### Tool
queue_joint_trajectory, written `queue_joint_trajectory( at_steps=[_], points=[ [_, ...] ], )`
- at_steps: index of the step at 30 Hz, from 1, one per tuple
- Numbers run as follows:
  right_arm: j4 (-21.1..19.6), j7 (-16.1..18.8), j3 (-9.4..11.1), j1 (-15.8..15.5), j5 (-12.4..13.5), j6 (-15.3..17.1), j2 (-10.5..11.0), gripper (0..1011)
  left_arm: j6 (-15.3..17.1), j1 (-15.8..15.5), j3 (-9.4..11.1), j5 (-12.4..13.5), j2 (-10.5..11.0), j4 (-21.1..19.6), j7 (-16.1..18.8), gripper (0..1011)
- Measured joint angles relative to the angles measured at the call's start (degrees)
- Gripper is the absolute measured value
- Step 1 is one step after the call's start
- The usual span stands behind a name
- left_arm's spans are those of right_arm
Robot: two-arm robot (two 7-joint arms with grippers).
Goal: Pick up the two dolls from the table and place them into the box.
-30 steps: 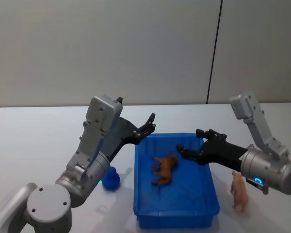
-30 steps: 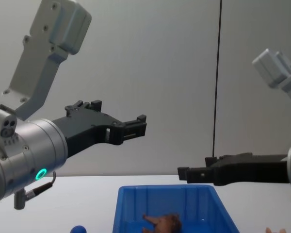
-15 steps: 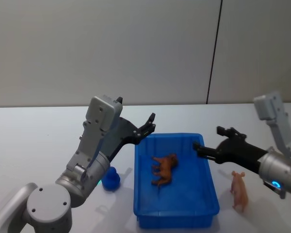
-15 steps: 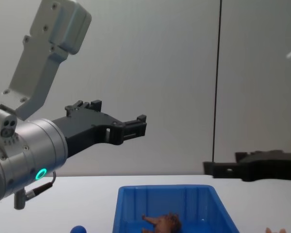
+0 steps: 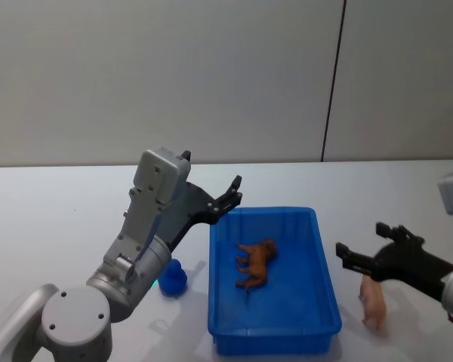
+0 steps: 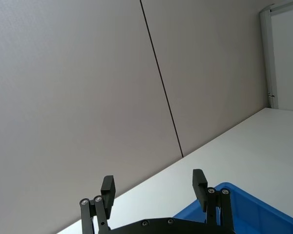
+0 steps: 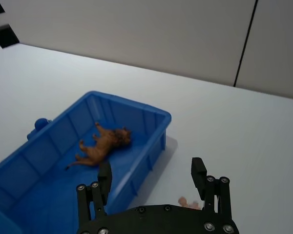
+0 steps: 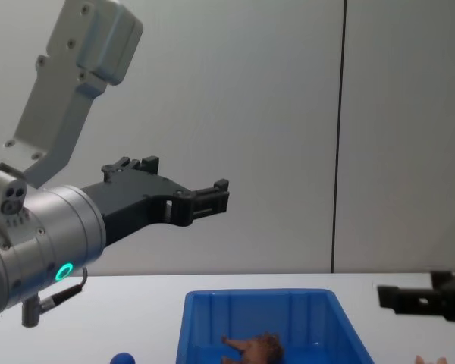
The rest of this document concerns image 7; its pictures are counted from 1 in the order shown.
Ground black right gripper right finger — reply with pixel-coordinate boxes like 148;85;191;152
191;157;231;215

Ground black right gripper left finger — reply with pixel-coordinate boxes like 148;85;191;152
75;161;113;221

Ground small pink toy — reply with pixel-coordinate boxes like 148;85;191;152
177;196;203;211

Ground brown toy lion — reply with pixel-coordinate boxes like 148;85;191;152
65;121;133;171

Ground blue plastic bin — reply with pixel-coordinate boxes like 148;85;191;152
0;91;172;234

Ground small blue plastic toy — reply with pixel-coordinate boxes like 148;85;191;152
26;117;52;140

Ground black device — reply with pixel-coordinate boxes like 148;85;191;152
0;0;21;60

